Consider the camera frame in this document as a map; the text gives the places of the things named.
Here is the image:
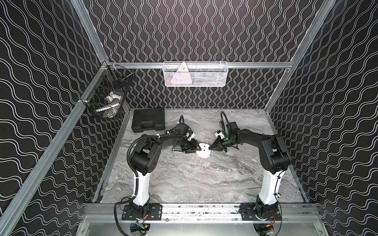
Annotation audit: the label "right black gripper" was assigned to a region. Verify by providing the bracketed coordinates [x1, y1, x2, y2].
[207, 136, 236, 152]

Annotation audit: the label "white square alarm clock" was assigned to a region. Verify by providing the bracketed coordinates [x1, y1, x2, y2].
[196, 143, 211, 159]

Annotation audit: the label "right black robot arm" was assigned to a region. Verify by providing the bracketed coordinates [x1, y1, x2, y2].
[209, 129, 291, 219]

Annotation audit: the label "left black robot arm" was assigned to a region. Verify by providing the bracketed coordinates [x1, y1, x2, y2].
[114, 130, 200, 210]

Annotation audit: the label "black plastic tool case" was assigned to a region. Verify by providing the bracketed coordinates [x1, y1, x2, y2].
[132, 108, 165, 133]

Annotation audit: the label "pink triangular card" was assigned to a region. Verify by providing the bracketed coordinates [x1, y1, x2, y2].
[171, 62, 193, 86]

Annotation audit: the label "silver items in black basket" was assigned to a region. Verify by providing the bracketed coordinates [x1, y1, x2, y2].
[95, 91, 123, 119]

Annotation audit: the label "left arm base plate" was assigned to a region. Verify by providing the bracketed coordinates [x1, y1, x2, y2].
[122, 203, 163, 221]

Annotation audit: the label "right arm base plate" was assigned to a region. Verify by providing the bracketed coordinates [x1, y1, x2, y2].
[238, 203, 282, 221]

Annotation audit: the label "white wire wall basket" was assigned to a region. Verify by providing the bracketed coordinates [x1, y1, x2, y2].
[162, 61, 229, 87]

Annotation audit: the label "black wire wall basket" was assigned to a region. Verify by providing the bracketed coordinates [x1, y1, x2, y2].
[84, 65, 135, 120]

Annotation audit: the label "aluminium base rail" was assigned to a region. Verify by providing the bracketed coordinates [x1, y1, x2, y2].
[82, 203, 321, 224]

